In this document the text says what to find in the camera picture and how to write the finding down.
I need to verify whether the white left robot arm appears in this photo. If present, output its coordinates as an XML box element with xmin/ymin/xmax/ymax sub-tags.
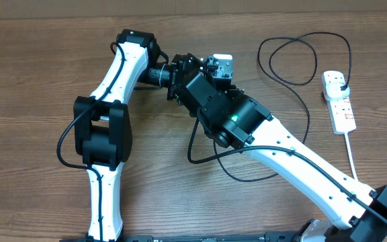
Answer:
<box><xmin>71</xmin><ymin>29</ymin><xmax>232</xmax><ymax>241</ymax></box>

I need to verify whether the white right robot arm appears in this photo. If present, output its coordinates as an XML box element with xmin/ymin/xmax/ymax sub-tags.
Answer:
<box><xmin>179</xmin><ymin>73</ymin><xmax>387</xmax><ymax>241</ymax></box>

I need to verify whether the white charger plug adapter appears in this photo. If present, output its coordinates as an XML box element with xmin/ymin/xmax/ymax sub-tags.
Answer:
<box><xmin>323</xmin><ymin>83</ymin><xmax>350</xmax><ymax>102</ymax></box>

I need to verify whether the white power strip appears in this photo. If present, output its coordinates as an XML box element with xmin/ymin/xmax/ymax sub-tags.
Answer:
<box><xmin>321</xmin><ymin>71</ymin><xmax>356</xmax><ymax>134</ymax></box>

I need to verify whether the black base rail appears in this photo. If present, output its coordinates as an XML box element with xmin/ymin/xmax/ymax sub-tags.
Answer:
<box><xmin>58</xmin><ymin>231</ymin><xmax>302</xmax><ymax>242</ymax></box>

